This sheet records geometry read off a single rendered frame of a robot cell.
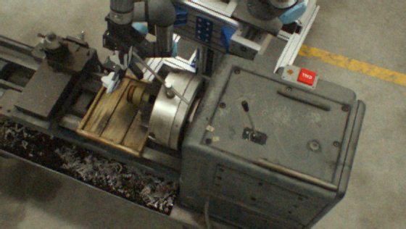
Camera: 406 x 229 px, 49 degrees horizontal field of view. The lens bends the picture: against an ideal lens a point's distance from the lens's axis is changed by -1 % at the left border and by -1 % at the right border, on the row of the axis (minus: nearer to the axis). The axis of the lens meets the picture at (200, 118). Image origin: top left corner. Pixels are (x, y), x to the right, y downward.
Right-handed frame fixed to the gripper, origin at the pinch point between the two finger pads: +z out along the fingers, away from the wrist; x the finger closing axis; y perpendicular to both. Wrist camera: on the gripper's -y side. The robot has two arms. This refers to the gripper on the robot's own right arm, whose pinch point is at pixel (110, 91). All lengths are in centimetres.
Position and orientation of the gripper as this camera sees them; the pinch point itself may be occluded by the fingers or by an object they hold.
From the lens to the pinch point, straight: 188.2
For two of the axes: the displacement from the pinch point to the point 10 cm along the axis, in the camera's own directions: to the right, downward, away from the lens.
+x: 0.4, -4.6, -8.9
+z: -3.6, 8.2, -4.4
